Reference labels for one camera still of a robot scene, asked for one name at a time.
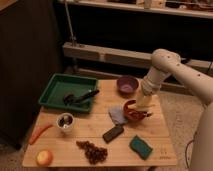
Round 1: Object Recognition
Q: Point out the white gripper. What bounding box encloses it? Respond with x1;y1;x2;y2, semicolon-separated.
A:
128;92;154;118

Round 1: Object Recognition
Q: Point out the yellow banana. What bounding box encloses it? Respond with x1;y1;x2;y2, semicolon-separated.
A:
129;96;154;111

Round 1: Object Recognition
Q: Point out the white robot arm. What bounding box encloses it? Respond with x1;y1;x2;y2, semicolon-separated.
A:
136;49;213;171

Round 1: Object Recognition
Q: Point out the red bowl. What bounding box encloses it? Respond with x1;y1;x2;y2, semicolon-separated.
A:
123;100;147;121

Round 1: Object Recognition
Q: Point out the purple bowl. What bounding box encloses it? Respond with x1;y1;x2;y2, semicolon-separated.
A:
116;75;139;94

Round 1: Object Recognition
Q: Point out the grey blue cloth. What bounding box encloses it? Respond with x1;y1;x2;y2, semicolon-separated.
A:
108;106;128;125

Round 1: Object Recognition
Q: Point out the wooden folding table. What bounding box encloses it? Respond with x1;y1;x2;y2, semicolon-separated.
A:
22;80;177;167

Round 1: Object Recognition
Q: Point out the dark brown rectangular block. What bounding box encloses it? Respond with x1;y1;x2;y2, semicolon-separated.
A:
103;125;124;143

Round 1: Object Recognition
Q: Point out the green sponge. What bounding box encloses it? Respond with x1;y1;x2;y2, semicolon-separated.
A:
129;136;153;160

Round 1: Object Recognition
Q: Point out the bunch of dark grapes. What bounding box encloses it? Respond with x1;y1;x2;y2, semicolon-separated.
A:
76;141;108;164

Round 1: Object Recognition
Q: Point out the white cup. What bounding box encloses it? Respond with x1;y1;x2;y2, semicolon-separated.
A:
56;113;74;134

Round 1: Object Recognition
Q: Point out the white shelf unit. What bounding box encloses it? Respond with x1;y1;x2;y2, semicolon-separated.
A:
58;0;213;91

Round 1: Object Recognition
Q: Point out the green plastic tray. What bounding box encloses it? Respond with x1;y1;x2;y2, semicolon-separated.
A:
39;73;98;113

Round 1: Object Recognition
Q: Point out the orange carrot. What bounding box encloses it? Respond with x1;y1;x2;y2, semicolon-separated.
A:
28;124;52;145

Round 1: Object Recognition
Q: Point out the red yellow apple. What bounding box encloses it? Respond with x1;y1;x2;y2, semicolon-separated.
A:
36;150;53;167

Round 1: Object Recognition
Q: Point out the dark cabinet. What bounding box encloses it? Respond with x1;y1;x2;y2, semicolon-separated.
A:
0;0;62;149

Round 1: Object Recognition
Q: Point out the black cable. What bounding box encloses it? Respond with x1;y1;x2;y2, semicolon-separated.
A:
184;138;195;171

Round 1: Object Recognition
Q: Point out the black handle on shelf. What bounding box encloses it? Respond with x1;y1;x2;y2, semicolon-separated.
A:
181;58;191;64

